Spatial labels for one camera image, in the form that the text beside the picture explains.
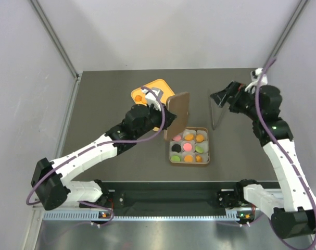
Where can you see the small orange flower cookie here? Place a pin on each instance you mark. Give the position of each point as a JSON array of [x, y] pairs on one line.
[[199, 159]]

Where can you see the green cookie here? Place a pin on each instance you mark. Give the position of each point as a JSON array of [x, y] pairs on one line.
[[199, 149], [175, 158]]

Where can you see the gold cookie tin box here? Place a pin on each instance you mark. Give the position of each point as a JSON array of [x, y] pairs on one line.
[[205, 145]]

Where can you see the orange plastic tray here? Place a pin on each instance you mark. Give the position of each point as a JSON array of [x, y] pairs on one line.
[[167, 117]]

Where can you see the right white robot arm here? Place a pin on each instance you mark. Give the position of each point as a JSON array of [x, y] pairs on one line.
[[294, 214]]

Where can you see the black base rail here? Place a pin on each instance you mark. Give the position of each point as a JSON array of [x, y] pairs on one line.
[[153, 199]]

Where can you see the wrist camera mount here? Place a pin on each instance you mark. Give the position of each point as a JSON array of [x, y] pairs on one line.
[[255, 77], [153, 97]]

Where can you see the black sandwich cookie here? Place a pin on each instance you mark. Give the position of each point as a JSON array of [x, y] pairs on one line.
[[176, 148]]

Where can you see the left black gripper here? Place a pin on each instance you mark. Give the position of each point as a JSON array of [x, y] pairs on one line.
[[152, 108]]

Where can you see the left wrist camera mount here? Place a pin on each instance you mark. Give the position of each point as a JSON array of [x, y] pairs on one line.
[[153, 97]]

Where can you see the brown flower cookie left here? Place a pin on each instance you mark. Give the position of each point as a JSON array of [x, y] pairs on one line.
[[138, 98]]

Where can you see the metal tongs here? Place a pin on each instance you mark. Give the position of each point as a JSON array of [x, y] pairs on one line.
[[216, 113]]

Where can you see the gold tin lid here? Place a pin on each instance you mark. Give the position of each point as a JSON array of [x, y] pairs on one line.
[[178, 105]]

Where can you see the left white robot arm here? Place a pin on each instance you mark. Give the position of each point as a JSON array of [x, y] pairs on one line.
[[53, 181]]

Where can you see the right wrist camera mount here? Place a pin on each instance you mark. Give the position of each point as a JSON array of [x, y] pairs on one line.
[[255, 77]]

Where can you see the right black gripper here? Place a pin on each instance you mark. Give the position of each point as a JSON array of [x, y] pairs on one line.
[[235, 89]]

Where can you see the round orange biscuit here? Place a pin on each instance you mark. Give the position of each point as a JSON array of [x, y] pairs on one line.
[[189, 137]]

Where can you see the pink sandwich cookie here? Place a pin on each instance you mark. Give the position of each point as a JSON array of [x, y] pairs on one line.
[[177, 138]]

